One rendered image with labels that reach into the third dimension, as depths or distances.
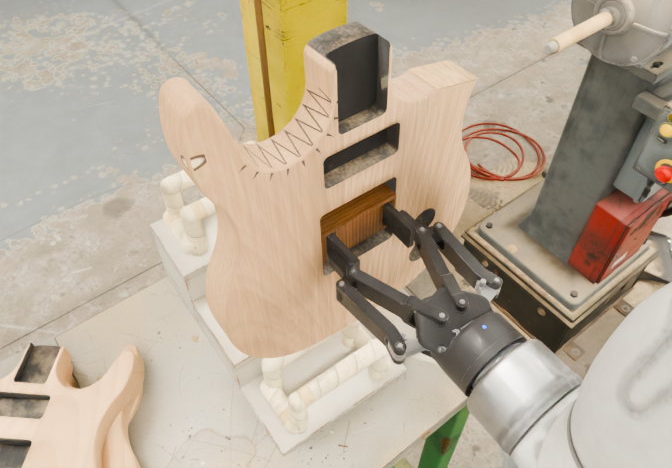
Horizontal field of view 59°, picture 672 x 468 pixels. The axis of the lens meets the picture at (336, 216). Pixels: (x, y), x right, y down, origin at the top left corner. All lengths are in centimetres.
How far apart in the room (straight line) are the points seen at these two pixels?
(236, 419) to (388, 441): 27
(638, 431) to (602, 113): 152
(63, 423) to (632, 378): 88
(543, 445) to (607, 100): 141
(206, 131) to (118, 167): 254
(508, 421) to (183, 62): 324
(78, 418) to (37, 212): 194
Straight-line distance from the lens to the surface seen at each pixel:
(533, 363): 53
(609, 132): 186
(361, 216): 63
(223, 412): 112
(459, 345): 54
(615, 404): 39
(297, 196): 55
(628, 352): 38
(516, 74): 353
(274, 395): 107
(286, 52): 205
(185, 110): 44
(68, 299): 255
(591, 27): 144
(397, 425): 110
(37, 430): 108
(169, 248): 112
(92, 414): 106
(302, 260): 62
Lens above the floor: 195
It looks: 49 degrees down
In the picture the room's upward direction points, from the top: straight up
